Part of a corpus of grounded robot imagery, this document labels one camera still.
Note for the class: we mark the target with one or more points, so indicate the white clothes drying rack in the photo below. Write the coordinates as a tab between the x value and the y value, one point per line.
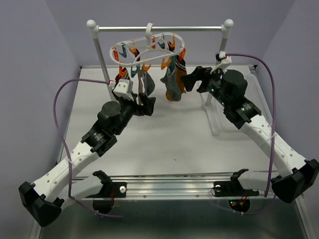
225	29

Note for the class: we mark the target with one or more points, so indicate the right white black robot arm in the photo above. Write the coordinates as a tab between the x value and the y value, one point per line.
295	173

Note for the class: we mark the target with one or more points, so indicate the yellow orange clothes peg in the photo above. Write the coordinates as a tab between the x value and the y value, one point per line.
145	67

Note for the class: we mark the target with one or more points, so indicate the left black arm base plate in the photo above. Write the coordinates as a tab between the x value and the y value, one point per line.
117	189

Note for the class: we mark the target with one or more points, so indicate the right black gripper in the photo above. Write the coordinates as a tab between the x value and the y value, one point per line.
190	79

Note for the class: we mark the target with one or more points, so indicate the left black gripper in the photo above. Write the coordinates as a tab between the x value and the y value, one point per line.
147	103

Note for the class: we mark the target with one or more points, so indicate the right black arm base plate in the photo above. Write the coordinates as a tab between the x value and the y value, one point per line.
223	189

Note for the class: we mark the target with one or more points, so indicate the white round clip hanger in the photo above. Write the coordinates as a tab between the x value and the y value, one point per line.
152	47

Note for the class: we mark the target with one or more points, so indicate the white plastic laundry basket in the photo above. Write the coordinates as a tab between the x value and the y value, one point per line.
254	94

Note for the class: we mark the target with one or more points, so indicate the aluminium rail frame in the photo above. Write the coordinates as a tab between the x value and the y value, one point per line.
179	207

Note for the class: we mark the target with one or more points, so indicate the teal clothes peg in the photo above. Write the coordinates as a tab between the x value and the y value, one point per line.
134	70

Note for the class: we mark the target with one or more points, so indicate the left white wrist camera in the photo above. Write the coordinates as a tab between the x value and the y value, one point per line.
123	88

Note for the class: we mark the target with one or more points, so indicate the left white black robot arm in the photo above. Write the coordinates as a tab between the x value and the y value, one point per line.
46	197

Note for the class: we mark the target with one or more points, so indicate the mustard brown striped sock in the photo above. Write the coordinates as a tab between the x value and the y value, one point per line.
180	71

